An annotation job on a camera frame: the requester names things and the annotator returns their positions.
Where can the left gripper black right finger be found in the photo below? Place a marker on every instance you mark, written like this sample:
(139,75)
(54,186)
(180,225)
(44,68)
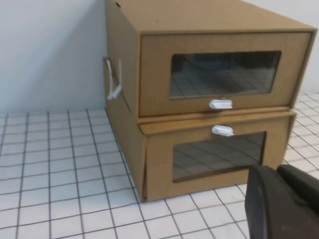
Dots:
(301,185)

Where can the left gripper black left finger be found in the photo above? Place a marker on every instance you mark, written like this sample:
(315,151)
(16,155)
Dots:
(269,211)

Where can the cardboard shoe box lower shell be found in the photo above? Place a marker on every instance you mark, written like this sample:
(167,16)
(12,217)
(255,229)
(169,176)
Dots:
(129,139)

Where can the cardboard shoe box shell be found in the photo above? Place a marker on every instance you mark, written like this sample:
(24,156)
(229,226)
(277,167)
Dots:
(129,139)
(122,37)

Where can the cardboard shoe box upper shell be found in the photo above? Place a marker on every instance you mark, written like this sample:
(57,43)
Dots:
(122,37)

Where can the white plastic connector clip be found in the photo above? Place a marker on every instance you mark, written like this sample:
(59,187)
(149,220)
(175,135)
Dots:
(113,93)

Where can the white grid-pattern tablecloth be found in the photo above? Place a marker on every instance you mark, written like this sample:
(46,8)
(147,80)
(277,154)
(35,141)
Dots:
(62,174)

